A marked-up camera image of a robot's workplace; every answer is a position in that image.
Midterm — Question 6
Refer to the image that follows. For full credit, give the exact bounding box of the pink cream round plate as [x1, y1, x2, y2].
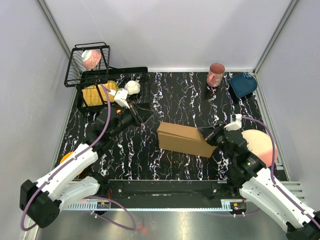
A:
[241, 129, 273, 167]

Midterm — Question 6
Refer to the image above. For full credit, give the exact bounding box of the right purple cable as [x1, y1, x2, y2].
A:
[204, 116, 320, 231]

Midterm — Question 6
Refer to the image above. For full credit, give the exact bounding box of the orange round bowl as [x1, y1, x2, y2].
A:
[59, 152, 83, 177]

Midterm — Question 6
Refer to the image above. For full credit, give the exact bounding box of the brown cardboard box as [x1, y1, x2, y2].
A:
[157, 122, 216, 158]

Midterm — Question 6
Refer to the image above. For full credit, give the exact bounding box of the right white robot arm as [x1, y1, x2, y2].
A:
[198, 123, 320, 240]

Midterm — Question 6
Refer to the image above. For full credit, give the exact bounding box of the yellow woven plate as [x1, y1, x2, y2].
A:
[81, 80, 119, 106]

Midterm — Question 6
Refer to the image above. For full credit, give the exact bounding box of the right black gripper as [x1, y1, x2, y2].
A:
[197, 122, 235, 162]

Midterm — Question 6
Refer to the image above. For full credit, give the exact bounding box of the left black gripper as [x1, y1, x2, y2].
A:
[110, 101, 155, 139]

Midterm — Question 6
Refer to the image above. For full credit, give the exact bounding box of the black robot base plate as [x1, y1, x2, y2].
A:
[97, 179, 248, 211]

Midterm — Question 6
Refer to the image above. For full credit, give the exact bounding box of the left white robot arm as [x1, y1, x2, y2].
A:
[19, 103, 153, 228]

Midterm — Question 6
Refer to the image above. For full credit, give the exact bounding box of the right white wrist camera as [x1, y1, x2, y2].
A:
[224, 114, 242, 131]

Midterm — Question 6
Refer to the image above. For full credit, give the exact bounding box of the pink patterned bowl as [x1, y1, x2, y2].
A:
[81, 49, 102, 71]

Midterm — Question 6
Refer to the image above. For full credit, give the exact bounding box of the black wire dish rack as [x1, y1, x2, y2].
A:
[64, 42, 150, 113]

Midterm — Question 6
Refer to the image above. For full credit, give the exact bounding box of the dark blue dish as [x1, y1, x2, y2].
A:
[230, 72, 258, 98]

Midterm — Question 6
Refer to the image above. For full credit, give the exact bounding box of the pink ceramic mug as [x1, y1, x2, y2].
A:
[206, 63, 225, 87]

